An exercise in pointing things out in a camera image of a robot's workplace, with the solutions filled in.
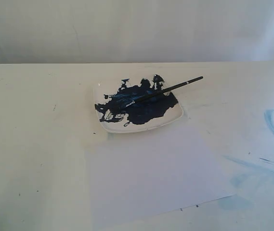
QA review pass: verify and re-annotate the black paintbrush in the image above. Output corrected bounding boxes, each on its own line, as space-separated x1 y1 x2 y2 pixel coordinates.
120 76 204 109

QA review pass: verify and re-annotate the white square paint plate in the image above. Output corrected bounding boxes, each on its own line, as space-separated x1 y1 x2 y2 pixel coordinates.
93 74 183 133

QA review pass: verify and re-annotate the white paper sheet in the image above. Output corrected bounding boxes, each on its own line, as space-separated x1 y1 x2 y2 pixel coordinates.
87 126 233 219

